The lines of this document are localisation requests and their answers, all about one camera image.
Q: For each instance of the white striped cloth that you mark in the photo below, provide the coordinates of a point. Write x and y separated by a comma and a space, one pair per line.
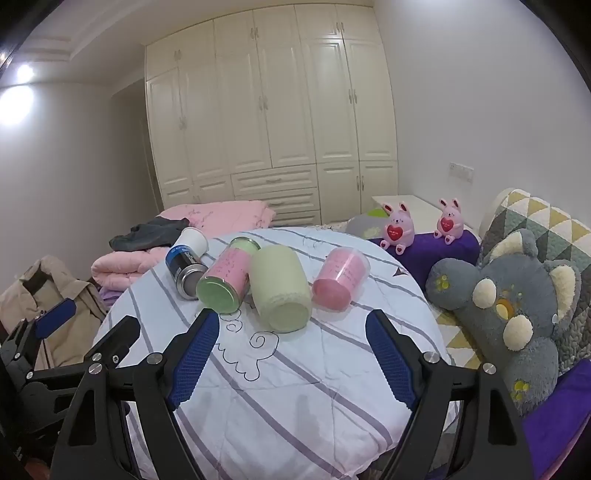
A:
286, 392

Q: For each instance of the purple bed sheet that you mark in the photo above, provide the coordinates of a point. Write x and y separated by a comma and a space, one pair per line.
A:
558, 424

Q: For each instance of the light green cup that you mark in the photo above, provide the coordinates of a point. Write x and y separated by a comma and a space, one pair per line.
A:
279, 288

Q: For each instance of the pink bunny toy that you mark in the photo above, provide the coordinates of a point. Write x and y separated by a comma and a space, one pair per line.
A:
398, 228
449, 222

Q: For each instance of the pink cup with green lid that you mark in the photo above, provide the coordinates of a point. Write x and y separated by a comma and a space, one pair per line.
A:
226, 277

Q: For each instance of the purple pillow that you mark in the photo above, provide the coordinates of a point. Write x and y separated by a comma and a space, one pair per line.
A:
443, 256

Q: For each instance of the grey and green plush cushion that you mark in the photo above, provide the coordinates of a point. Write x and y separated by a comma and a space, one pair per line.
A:
362, 226

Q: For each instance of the grey plush koala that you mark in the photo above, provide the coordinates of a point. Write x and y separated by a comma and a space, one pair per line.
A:
512, 300

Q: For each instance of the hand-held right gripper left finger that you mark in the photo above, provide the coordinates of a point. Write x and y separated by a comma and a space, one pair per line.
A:
194, 357

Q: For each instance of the white nightstand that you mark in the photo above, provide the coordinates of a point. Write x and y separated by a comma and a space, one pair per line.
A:
425, 205

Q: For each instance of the blue spray can white cap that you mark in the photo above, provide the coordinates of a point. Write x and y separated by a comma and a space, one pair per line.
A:
187, 263

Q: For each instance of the ceiling light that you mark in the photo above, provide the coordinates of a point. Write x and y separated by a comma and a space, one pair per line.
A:
24, 72

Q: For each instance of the triangle pattern bed sheet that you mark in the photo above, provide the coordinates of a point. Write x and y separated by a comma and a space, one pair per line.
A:
457, 341

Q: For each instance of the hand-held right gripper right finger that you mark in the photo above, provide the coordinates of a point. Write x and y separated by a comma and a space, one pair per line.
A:
392, 364

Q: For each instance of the cream wardrobe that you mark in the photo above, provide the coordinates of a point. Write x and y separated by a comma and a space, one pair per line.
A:
277, 115

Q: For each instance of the white wall socket panel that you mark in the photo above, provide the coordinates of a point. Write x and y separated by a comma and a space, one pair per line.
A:
461, 171

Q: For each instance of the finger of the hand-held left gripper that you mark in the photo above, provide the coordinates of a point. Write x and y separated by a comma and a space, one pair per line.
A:
55, 318
117, 337

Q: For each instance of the triangle pattern quilted pillow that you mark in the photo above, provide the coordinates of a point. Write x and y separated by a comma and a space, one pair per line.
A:
549, 221

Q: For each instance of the light purple cloth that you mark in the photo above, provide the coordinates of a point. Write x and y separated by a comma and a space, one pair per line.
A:
110, 300

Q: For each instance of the beige jacket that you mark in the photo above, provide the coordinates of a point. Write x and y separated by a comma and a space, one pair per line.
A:
78, 300

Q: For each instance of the dark grey cloth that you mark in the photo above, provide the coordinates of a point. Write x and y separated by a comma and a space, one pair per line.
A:
147, 233

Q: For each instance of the pink quilt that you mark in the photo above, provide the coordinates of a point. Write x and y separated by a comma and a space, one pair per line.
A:
217, 216

